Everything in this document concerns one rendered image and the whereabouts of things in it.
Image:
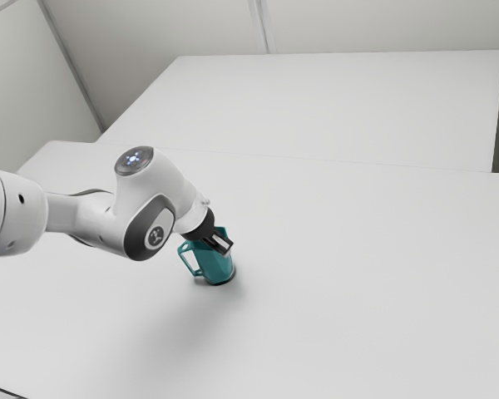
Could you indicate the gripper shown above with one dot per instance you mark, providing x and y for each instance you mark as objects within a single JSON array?
[{"x": 202, "y": 228}]

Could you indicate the teal faceted mug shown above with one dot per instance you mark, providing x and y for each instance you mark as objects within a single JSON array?
[{"x": 216, "y": 266}]

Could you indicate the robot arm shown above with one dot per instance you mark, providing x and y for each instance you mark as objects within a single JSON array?
[{"x": 66, "y": 208}]

